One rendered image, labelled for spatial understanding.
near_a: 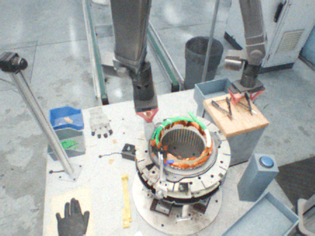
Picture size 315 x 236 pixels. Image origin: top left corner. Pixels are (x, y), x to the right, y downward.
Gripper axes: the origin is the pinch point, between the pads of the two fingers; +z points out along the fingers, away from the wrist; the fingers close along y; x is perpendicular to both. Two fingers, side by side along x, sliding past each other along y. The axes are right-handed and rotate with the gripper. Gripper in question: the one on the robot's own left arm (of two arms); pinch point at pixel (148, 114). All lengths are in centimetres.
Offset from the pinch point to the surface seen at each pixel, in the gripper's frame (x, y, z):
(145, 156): -3.1, 8.3, 10.8
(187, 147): 12.4, 1.8, 20.0
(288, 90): 161, -130, 142
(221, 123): 27.1, -5.2, 17.1
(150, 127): 0.1, 1.7, 4.4
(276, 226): 33, 33, 20
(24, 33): -183, -310, 118
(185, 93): 23, -55, 47
